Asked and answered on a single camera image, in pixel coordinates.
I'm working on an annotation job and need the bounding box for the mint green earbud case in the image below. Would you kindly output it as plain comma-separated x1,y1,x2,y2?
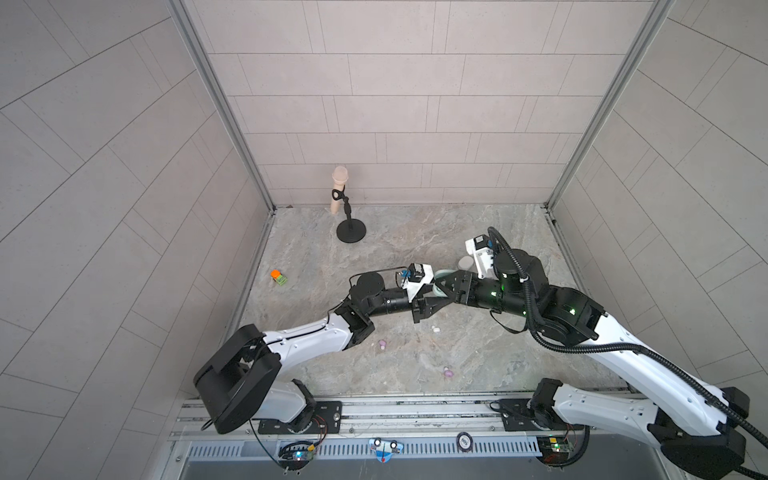
432,269,458,300

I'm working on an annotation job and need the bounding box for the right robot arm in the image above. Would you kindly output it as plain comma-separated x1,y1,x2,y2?
434,249,750,479

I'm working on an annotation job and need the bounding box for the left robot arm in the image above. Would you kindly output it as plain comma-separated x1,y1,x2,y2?
193,272,451,434

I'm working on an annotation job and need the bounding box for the white earbud case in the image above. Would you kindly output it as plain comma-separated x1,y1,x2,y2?
458,256,475,271

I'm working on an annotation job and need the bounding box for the black microphone stand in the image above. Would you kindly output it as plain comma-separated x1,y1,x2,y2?
332,188,367,244

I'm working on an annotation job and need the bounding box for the small black round disc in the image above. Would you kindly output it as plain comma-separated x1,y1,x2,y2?
456,432,474,453

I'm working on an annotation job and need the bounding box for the blue white clip gadget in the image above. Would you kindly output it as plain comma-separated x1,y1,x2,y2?
368,438,404,463

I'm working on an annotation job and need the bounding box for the orange green small toy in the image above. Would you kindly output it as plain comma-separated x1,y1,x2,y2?
270,269,287,285

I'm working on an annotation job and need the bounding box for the beige microphone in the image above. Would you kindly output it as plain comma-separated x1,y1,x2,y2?
330,166,349,215

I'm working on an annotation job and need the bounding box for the right green circuit board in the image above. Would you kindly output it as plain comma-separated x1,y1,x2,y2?
536,436,572,465

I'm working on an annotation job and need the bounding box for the green circuit board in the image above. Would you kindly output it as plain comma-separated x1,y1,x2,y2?
536,436,572,465
278,441,317,471

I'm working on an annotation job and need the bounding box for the left green circuit board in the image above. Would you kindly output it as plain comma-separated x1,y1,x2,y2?
278,441,317,471

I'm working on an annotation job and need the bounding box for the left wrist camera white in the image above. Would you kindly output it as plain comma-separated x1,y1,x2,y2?
398,263,434,303

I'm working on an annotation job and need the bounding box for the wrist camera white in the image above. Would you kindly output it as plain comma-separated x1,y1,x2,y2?
465,234,496,279
398,263,434,303

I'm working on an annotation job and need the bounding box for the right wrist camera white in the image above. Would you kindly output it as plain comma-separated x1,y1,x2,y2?
465,234,496,279

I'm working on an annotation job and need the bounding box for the aluminium front rail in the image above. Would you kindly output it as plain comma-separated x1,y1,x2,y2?
167,391,667,444

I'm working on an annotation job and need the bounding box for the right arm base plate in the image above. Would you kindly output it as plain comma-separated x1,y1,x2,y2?
492,399,584,432

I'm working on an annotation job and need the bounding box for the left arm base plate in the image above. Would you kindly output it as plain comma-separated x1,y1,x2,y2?
257,401,342,435

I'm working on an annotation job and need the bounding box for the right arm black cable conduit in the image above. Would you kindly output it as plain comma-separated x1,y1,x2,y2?
487,226,768,480

